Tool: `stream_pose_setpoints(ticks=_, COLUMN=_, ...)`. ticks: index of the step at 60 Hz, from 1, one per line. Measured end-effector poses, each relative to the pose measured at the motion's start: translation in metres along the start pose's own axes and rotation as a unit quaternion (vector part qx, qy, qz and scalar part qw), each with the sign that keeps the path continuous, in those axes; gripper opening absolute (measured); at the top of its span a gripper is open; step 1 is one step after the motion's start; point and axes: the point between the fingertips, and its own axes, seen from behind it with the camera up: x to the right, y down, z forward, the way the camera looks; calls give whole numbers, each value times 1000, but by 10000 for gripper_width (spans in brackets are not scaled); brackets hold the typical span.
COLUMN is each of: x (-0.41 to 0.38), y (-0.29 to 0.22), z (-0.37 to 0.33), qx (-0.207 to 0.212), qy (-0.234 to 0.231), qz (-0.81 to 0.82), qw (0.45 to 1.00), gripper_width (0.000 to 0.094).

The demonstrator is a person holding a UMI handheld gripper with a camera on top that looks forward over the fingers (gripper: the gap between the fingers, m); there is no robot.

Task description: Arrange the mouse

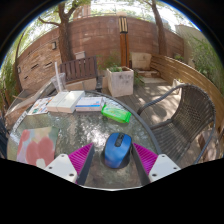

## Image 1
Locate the dark wooden slatted chair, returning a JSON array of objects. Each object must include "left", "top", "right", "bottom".
[{"left": 59, "top": 55, "right": 104, "bottom": 93}]

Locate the slim leaning tree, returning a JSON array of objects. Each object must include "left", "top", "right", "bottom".
[{"left": 149, "top": 0, "right": 168, "bottom": 56}]

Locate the grey wall utility box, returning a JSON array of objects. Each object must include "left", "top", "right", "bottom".
[{"left": 74, "top": 50, "right": 87, "bottom": 60}]

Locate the pale stone block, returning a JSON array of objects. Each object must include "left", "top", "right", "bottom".
[{"left": 130, "top": 51, "right": 153, "bottom": 70}]

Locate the square concrete planter with plant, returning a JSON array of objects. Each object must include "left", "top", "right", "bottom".
[{"left": 106, "top": 65, "right": 135, "bottom": 98}]

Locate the thick forked tree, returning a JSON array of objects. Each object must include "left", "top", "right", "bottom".
[{"left": 38, "top": 0, "right": 91, "bottom": 63}]

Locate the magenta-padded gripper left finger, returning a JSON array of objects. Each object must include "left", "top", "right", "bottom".
[{"left": 44, "top": 142, "right": 97, "bottom": 186}]

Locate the grey wicker armchair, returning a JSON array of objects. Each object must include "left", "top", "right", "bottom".
[{"left": 137, "top": 83, "right": 217, "bottom": 164}]

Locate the clear plastic cup with straw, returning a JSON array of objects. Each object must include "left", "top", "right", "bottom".
[{"left": 50, "top": 61, "right": 68, "bottom": 94}]

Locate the pink and green printed mouse pad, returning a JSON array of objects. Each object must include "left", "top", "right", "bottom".
[{"left": 16, "top": 125, "right": 61, "bottom": 169}]

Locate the green wet wipes pack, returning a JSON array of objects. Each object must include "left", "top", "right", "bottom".
[{"left": 100, "top": 104, "right": 132, "bottom": 124}]

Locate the curved wooden slat fence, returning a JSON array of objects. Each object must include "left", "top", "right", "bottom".
[{"left": 149, "top": 54, "right": 224, "bottom": 134}]

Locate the wooden garden lamp post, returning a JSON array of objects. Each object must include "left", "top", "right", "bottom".
[{"left": 118, "top": 14, "right": 130, "bottom": 68}]

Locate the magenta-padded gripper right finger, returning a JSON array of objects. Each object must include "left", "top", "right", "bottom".
[{"left": 130, "top": 142, "right": 182, "bottom": 186}]

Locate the white and blue small box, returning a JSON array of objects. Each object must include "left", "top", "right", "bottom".
[{"left": 75, "top": 96, "right": 104, "bottom": 112}]

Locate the colourful sticker sheet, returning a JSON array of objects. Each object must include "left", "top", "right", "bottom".
[{"left": 27, "top": 96, "right": 54, "bottom": 116}]

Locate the blue and black computer mouse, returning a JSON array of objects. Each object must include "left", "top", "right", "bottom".
[{"left": 100, "top": 132, "right": 133, "bottom": 169}]

